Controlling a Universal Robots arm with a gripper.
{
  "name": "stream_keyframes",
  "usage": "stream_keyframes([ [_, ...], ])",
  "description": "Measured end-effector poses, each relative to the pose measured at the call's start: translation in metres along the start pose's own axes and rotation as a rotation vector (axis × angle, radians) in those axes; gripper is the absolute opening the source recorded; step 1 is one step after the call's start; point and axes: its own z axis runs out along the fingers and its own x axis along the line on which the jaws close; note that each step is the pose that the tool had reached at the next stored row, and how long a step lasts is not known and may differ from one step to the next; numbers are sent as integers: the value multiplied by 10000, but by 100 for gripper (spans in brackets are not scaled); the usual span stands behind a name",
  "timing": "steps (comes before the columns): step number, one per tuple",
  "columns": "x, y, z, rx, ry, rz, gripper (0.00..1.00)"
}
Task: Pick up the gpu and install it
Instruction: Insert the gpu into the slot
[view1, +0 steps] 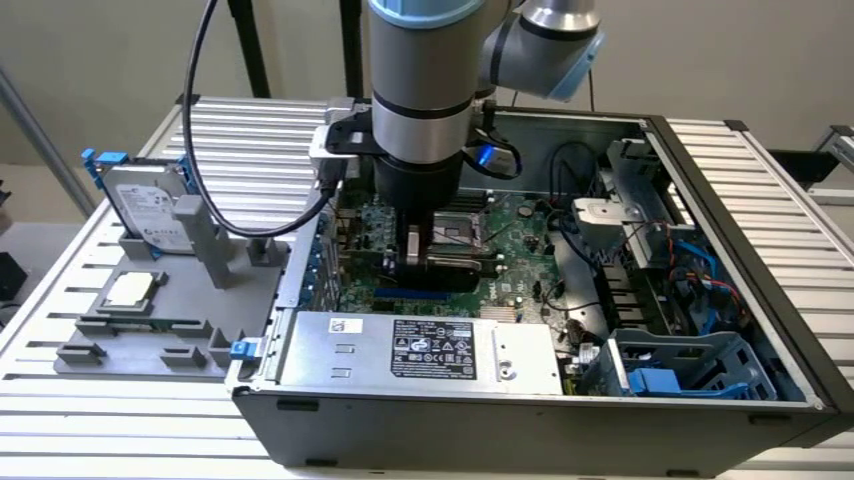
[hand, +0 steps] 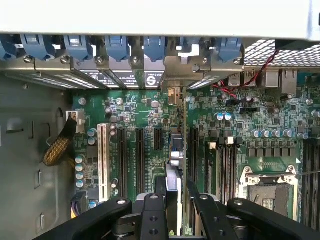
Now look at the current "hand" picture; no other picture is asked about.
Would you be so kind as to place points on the green motherboard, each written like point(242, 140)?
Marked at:
point(260, 117)

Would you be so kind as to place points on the long black expansion slot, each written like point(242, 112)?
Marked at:
point(193, 152)
point(140, 160)
point(122, 160)

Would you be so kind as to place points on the short black expansion slot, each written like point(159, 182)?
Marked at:
point(157, 138)

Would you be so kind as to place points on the blue slot retention clip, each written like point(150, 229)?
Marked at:
point(117, 48)
point(229, 48)
point(77, 47)
point(154, 48)
point(37, 47)

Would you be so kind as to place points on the black RAM slot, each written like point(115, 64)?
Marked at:
point(228, 172)
point(311, 180)

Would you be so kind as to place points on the grey metal PC case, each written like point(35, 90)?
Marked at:
point(30, 140)

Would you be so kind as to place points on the perforated metal slot cover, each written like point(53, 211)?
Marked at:
point(202, 81)
point(50, 81)
point(82, 80)

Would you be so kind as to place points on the black case fan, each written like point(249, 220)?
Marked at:
point(297, 45)

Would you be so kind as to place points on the silver USB port block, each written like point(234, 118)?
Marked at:
point(268, 78)
point(241, 78)

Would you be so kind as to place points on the silver ethernet port block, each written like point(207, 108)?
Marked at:
point(288, 81)

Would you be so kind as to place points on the metal CPU socket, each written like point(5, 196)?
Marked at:
point(267, 190)

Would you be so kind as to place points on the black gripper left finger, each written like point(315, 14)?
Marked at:
point(152, 215)

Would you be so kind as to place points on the thin metal locking lever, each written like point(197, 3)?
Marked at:
point(310, 173)

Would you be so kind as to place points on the white PCI expansion slot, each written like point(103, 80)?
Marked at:
point(103, 160)

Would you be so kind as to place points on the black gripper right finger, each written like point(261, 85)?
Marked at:
point(215, 220)

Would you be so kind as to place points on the white power connector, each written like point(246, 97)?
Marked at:
point(80, 121)

